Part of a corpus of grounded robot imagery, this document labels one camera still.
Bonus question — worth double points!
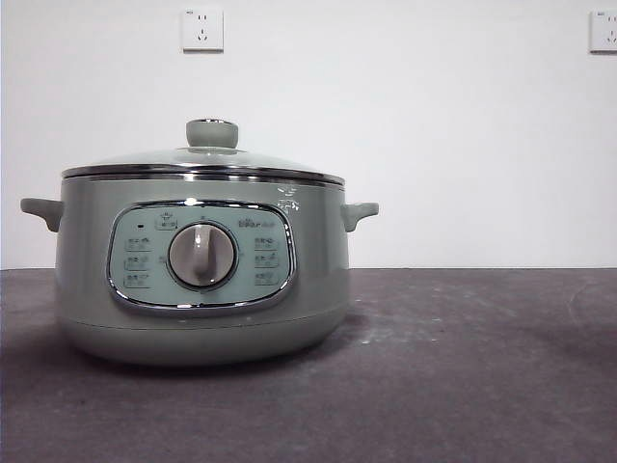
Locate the pale green electric cooking pot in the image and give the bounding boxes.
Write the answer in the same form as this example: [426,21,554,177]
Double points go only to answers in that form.
[19,174,380,368]

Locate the glass lid with green knob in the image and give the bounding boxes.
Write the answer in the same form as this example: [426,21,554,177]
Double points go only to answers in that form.
[61,117,346,187]

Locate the white wall socket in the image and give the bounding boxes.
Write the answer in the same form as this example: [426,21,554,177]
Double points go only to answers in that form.
[588,10,617,55]
[181,8,226,54]

